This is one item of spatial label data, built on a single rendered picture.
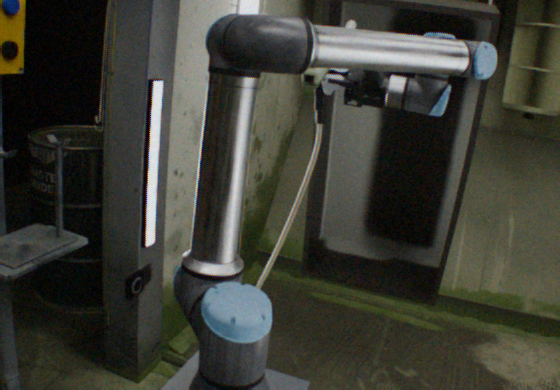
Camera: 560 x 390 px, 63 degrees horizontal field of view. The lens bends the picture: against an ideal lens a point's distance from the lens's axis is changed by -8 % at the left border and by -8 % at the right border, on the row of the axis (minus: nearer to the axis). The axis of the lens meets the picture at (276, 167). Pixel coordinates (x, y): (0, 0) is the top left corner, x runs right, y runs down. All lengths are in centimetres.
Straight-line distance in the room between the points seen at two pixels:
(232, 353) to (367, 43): 69
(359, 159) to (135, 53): 111
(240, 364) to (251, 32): 66
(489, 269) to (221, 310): 224
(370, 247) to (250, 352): 150
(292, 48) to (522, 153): 253
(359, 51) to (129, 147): 104
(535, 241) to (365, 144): 135
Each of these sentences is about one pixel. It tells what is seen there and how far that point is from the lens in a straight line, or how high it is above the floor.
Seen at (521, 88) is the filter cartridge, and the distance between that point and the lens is 295.
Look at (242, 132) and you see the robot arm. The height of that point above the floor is 124.
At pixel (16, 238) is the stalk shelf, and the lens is 164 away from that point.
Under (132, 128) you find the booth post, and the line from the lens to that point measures 180.
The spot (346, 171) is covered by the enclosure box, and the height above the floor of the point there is 90.
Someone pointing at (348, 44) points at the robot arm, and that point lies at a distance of 101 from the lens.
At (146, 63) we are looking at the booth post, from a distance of 174.
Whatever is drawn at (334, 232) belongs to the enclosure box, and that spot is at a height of 56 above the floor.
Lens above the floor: 143
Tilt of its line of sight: 14 degrees down
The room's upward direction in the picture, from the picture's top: 7 degrees clockwise
